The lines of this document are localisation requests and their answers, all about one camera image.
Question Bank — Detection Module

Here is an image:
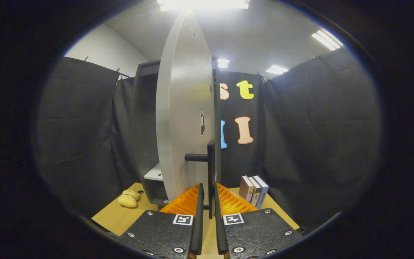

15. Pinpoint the pink cover book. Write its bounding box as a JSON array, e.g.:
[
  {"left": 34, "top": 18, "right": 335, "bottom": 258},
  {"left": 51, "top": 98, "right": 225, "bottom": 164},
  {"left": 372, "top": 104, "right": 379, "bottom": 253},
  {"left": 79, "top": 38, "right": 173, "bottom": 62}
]
[{"left": 239, "top": 175, "right": 254, "bottom": 203}]

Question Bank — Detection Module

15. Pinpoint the yellow plush toy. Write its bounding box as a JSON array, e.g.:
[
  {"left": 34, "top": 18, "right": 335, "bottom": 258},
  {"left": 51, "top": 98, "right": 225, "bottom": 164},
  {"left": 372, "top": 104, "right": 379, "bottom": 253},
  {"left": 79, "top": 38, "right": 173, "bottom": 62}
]
[{"left": 117, "top": 190, "right": 141, "bottom": 208}]

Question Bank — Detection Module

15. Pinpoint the long ceiling light panel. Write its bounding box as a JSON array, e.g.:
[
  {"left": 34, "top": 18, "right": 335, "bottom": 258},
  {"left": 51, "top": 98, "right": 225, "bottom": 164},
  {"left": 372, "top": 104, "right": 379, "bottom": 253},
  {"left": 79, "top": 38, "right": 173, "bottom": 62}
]
[{"left": 311, "top": 29, "right": 344, "bottom": 51}]

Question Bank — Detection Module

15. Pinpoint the white cabinet shelf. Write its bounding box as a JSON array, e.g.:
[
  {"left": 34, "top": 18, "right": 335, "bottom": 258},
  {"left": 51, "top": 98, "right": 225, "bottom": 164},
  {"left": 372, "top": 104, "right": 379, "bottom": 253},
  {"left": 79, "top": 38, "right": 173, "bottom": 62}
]
[{"left": 144, "top": 163, "right": 164, "bottom": 181}]

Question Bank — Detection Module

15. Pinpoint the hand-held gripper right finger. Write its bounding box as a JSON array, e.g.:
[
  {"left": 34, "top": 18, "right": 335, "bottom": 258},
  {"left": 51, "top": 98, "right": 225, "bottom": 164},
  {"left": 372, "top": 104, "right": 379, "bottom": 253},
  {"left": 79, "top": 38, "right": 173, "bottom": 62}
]
[{"left": 214, "top": 183, "right": 304, "bottom": 259}]

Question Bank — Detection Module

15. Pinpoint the white spine book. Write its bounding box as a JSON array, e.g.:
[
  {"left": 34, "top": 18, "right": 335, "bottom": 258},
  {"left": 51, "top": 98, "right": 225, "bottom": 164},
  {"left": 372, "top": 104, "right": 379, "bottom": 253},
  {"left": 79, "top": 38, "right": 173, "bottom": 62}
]
[{"left": 248, "top": 176, "right": 262, "bottom": 206}]

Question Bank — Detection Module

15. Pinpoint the black backdrop cloth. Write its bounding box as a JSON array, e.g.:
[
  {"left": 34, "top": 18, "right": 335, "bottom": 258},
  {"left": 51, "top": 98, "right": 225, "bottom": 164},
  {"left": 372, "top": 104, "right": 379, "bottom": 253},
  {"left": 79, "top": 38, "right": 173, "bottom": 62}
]
[{"left": 36, "top": 47, "right": 382, "bottom": 231}]

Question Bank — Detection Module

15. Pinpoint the large ceiling light panel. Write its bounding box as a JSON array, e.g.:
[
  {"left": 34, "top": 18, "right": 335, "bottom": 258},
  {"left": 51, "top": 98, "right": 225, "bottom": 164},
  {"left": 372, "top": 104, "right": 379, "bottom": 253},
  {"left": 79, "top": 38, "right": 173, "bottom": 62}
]
[{"left": 157, "top": 0, "right": 250, "bottom": 11}]

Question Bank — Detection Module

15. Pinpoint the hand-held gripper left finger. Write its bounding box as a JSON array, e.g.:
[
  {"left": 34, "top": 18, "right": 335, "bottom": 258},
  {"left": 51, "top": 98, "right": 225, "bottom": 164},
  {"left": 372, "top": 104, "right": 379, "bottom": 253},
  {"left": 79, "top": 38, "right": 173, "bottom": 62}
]
[{"left": 117, "top": 183, "right": 204, "bottom": 259}]

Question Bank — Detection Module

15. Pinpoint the light grey cabinet door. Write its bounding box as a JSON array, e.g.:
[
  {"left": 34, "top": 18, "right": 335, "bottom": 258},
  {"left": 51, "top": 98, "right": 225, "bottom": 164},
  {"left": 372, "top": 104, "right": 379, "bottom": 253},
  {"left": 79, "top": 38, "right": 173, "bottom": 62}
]
[{"left": 156, "top": 10, "right": 222, "bottom": 219}]

